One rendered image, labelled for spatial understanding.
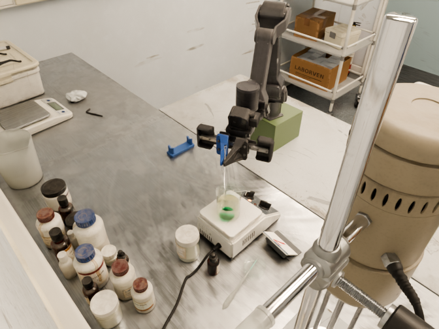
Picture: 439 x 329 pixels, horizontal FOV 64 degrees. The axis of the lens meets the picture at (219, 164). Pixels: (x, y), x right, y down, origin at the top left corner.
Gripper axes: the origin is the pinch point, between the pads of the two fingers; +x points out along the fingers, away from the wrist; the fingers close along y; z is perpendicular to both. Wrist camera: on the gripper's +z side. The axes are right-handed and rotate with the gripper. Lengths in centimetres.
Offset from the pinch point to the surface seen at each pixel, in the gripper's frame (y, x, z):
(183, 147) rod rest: -25.4, -28.7, -25.2
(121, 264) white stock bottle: -15.6, 24.7, -16.2
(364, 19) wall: 33, -317, -62
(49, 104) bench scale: -87, -34, -24
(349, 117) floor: 37, -224, -116
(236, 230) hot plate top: 4.7, 6.4, -17.3
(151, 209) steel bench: -22.5, 0.4, -26.1
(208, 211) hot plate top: -3.7, 3.0, -17.3
